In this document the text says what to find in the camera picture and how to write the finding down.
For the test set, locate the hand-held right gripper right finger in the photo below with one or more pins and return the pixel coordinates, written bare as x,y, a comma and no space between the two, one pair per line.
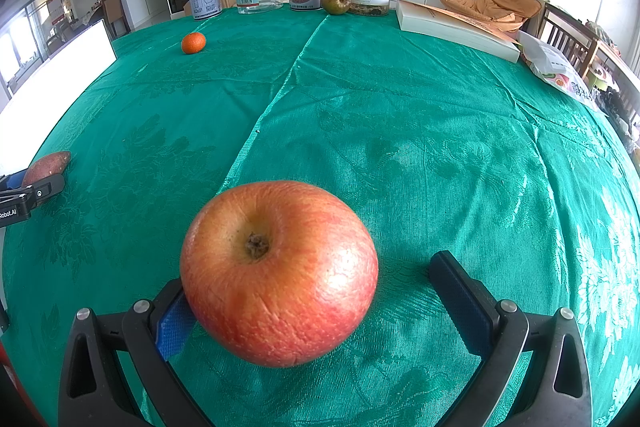
462,302

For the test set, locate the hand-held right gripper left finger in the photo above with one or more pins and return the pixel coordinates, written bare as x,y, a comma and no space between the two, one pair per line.
172,332

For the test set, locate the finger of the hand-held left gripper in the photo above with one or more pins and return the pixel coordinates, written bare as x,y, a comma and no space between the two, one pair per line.
16,180
37,193

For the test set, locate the sweet potato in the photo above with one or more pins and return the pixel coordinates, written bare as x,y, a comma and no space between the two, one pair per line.
50,164

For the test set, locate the white cardboard box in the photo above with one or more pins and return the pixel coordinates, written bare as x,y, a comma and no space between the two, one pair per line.
50,82

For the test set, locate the red apple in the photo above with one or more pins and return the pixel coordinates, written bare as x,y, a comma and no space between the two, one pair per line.
280,277

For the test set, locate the green tablecloth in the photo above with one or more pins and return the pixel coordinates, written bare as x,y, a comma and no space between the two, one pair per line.
400,132

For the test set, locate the wooden dining chair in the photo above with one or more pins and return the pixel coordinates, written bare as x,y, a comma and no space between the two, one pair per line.
115,12

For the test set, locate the tangerine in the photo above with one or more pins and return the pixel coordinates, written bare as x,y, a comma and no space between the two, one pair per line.
193,43

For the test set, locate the white plastic bag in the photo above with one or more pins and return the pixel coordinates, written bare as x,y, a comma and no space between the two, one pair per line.
555,67

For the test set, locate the white book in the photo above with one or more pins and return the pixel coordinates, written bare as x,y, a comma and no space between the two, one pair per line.
460,29

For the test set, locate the wooden slatted chair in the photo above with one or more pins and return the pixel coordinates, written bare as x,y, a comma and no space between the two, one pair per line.
570,37

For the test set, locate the orange cloth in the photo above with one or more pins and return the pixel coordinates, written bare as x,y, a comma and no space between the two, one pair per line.
495,2

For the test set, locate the green brown pear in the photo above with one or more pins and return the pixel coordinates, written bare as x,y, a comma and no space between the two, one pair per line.
336,2

